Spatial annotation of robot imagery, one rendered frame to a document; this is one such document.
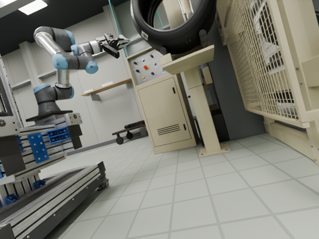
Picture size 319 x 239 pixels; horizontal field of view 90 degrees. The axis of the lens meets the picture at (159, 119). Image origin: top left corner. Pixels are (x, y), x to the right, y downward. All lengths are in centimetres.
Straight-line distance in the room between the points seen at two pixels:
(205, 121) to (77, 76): 509
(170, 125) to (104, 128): 384
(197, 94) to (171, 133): 66
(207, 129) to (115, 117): 412
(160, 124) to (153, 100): 30
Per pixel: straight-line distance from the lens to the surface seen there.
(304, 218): 80
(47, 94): 148
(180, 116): 187
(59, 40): 135
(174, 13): 170
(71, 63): 100
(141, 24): 128
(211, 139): 153
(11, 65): 781
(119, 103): 525
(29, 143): 122
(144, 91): 199
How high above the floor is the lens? 48
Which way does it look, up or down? 2 degrees down
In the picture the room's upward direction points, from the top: 17 degrees counter-clockwise
